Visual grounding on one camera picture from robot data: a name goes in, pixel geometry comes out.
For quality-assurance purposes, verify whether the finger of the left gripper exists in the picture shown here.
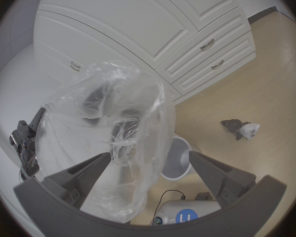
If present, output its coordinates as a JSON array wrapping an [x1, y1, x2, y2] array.
[[30, 107, 46, 134]]

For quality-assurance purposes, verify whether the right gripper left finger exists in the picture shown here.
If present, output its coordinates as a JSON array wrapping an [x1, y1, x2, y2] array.
[[43, 152, 112, 210]]

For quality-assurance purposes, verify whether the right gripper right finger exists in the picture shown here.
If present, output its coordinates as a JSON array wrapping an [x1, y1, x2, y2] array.
[[189, 151, 257, 209]]

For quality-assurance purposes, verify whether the clear plastic bag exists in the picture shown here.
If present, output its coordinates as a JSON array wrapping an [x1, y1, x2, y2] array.
[[35, 62, 176, 223]]

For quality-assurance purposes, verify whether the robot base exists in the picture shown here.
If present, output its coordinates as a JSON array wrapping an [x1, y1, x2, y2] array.
[[150, 192, 222, 227]]

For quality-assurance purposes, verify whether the white trash bin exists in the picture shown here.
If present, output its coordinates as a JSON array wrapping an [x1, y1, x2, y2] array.
[[160, 136, 200, 181]]

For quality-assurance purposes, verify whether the crumpled white printed paper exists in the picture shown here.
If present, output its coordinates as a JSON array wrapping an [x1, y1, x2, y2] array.
[[238, 123, 261, 142]]

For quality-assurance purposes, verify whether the white chair with grey cushions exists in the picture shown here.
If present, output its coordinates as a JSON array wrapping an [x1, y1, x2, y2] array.
[[82, 82, 144, 163]]

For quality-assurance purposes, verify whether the white wardrobe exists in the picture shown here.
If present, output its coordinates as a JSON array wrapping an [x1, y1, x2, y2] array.
[[33, 0, 257, 106]]

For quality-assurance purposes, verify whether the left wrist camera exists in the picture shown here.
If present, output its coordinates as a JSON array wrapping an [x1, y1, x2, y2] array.
[[10, 130, 22, 148]]

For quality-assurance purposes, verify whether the black cable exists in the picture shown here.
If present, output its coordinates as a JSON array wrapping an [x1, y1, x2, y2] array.
[[154, 190, 186, 218]]

